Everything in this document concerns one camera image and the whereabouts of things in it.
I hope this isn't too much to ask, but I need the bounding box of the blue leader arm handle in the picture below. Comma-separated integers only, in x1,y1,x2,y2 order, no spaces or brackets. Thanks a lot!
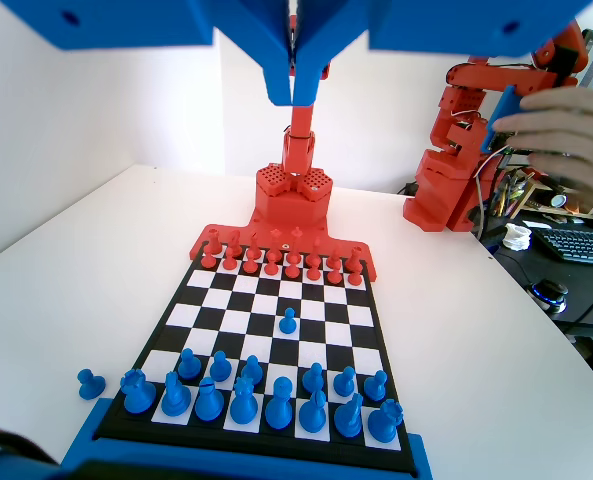
479,84,522,155

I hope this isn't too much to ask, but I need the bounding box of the blue king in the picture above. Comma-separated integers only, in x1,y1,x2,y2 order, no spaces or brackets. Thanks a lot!
264,376,295,431

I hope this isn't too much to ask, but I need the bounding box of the black and white chessboard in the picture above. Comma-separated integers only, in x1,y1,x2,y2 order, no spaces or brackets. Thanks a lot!
93,238,420,476

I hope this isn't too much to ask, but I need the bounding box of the blue bishop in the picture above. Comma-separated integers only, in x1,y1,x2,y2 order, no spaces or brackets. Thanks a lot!
298,389,328,435
193,377,224,422

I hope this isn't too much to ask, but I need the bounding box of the set of red chess pieces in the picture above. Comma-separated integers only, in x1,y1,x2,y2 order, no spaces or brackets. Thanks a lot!
189,214,380,284

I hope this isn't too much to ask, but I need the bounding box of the blue base plate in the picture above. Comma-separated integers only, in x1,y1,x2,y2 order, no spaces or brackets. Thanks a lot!
58,397,435,480

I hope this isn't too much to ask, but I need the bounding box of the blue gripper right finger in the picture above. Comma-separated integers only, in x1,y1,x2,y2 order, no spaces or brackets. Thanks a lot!
294,0,372,108

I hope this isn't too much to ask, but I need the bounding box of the blue knight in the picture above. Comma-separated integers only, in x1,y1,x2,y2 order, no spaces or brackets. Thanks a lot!
160,370,192,417
333,393,365,441

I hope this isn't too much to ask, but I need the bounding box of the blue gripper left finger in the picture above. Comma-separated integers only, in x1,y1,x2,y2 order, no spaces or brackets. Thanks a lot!
214,0,295,108

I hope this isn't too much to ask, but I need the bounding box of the black computer mouse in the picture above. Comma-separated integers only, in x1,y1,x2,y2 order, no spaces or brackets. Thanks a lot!
525,280,570,315

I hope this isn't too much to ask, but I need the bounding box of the blue rook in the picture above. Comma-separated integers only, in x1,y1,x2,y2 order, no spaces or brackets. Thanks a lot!
367,399,406,446
119,368,156,415

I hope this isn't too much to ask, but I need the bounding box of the black computer keyboard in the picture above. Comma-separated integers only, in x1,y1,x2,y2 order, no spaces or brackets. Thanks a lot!
533,227,593,266

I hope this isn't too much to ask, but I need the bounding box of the white printed ring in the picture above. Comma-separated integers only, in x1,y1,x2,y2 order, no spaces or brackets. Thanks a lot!
503,223,532,252

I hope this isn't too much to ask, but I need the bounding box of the person's hand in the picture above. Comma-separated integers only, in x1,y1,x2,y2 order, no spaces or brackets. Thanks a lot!
490,87,593,221

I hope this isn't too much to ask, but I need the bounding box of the wooden desk organizer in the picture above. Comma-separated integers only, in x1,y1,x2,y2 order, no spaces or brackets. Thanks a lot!
515,169,593,226

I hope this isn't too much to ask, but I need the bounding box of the black desk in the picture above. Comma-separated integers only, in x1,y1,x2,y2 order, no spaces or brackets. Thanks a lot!
480,214,593,351

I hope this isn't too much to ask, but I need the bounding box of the blue queen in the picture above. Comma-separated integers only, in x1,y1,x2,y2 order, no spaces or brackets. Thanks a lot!
229,377,260,429

